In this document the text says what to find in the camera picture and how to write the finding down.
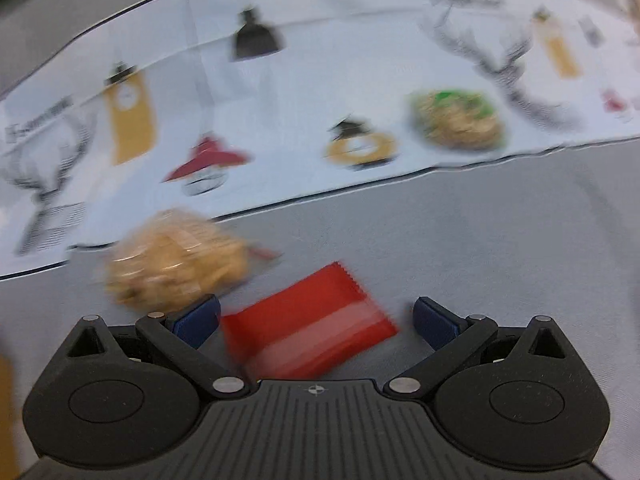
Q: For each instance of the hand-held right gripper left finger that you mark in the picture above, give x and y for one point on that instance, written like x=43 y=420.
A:
x=197 y=320

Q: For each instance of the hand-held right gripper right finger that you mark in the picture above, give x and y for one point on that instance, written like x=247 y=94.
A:
x=435 y=322

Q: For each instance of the red snack packet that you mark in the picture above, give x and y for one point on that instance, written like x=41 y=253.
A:
x=310 y=325

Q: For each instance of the brown cardboard box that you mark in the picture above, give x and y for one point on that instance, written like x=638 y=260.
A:
x=5 y=400

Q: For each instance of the clear peanut snack packet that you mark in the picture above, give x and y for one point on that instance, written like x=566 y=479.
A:
x=175 y=265

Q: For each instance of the green label cookie packet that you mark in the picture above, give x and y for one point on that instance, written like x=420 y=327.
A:
x=457 y=120

